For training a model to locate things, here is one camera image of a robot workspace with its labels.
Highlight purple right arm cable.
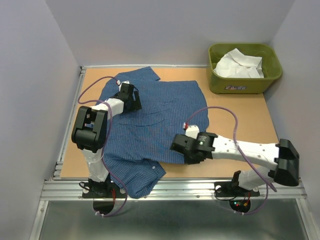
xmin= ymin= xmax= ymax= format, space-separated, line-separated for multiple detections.
xmin=184 ymin=106 xmax=278 ymax=216

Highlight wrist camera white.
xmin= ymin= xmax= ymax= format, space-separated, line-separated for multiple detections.
xmin=183 ymin=122 xmax=200 ymax=139
xmin=116 ymin=80 xmax=130 ymax=89

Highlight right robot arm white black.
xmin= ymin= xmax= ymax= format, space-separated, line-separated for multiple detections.
xmin=170 ymin=132 xmax=300 ymax=195

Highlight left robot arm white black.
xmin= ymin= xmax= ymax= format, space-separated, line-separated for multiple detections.
xmin=71 ymin=81 xmax=142 ymax=197

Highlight green plastic bin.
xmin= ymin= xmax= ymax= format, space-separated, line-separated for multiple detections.
xmin=207 ymin=42 xmax=283 ymax=94

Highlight white cloth in bin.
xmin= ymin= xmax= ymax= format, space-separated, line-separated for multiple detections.
xmin=213 ymin=48 xmax=264 ymax=79

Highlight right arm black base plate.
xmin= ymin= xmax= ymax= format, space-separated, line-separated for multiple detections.
xmin=214 ymin=181 xmax=260 ymax=214

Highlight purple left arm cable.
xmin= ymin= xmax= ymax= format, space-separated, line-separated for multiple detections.
xmin=77 ymin=76 xmax=129 ymax=218

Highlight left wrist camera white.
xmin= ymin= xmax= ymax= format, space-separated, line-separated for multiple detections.
xmin=116 ymin=80 xmax=130 ymax=89

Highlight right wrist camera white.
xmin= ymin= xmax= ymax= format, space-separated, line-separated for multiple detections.
xmin=183 ymin=122 xmax=200 ymax=139

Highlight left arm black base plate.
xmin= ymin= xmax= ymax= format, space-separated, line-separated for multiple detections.
xmin=78 ymin=179 xmax=128 ymax=218

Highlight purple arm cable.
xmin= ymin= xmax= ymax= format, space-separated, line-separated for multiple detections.
xmin=184 ymin=106 xmax=278 ymax=216
xmin=77 ymin=76 xmax=129 ymax=218

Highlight blue plaid long sleeve shirt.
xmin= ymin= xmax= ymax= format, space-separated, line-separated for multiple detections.
xmin=104 ymin=67 xmax=209 ymax=199

